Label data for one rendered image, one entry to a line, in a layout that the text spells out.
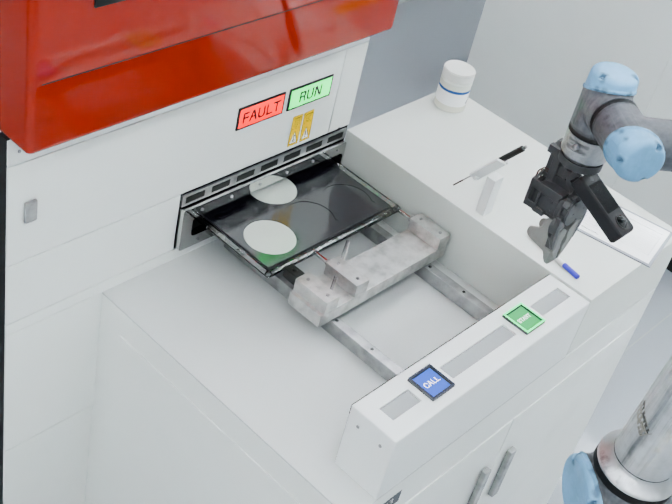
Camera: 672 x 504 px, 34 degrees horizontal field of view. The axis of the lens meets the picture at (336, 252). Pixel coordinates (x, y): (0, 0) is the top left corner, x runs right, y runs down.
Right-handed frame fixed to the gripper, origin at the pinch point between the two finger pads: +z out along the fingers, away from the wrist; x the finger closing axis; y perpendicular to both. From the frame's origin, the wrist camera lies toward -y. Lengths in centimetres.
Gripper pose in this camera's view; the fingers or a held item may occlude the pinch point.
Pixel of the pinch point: (552, 258)
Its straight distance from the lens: 188.7
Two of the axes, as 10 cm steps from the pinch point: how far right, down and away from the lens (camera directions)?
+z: -1.9, 7.6, 6.2
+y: -7.1, -5.5, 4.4
